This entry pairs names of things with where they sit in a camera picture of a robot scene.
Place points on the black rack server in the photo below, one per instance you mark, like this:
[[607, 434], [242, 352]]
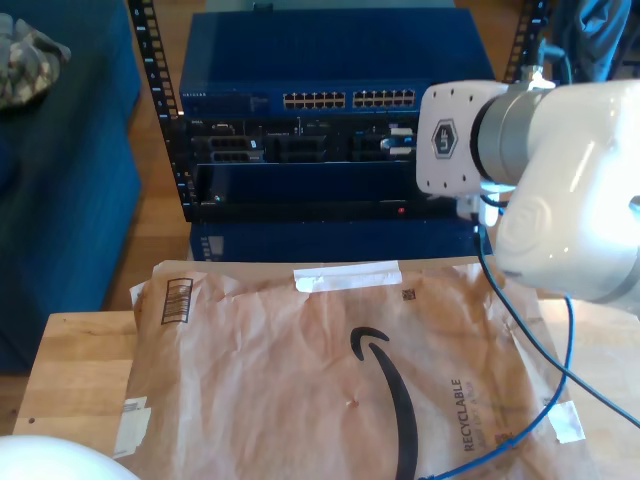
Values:
[[300, 132]]

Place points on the white tape strip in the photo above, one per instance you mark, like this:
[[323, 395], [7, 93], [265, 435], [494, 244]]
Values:
[[345, 276], [570, 430]]

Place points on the blue-grey jacket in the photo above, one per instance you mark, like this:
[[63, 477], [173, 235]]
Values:
[[595, 30]]

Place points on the brown paper mailer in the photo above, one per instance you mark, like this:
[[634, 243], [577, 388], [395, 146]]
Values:
[[240, 400]]

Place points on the blue sofa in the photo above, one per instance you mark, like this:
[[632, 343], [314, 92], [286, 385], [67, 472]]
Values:
[[65, 200]]

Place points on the camouflage cloth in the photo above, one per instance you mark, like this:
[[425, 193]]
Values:
[[25, 65]]

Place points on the white shipping label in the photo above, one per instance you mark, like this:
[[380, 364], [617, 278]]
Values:
[[132, 425]]

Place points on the blue network switch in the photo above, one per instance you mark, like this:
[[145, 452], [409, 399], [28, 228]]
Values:
[[300, 50]]

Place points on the black server rack frame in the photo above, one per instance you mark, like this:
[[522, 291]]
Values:
[[152, 60]]

